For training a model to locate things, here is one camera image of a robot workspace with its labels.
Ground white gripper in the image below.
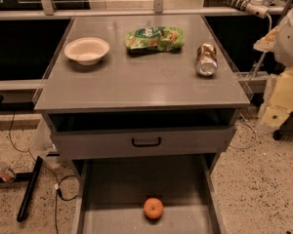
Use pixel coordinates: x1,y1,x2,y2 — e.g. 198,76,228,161
253,26,293,134

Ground orange fruit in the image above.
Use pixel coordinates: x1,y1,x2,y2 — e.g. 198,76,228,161
144,198,164,219

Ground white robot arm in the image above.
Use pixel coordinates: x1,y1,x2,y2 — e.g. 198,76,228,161
254,7,293,134

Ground grey drawer cabinet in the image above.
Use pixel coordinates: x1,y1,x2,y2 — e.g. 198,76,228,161
35,15,249,168

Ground grey upper drawer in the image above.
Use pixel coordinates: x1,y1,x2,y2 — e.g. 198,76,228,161
51,126,236,160

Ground grey open middle drawer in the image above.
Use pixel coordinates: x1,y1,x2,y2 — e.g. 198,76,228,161
72,155,227,234

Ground silver soda can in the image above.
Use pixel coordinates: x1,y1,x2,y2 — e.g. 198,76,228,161
195,43,218,77

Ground white power strip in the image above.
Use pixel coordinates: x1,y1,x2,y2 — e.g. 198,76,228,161
220,0,269,19

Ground green chip bag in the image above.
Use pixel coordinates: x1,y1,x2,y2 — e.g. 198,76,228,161
125,26,185,52

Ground white paper bowl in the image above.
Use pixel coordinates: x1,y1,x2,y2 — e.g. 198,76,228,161
64,37,109,65

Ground crushed plastic bottle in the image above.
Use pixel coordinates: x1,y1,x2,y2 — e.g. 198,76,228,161
0,161,16,182

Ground black bar on floor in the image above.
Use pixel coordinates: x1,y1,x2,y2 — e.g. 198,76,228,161
17,157,43,222

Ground white power cable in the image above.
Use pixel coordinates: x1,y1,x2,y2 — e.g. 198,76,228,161
248,13,273,80

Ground black drawer handle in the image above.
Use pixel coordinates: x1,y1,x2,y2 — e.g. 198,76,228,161
131,137,162,148

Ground black floor cable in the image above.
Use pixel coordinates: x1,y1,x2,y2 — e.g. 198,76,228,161
8,111,80,234

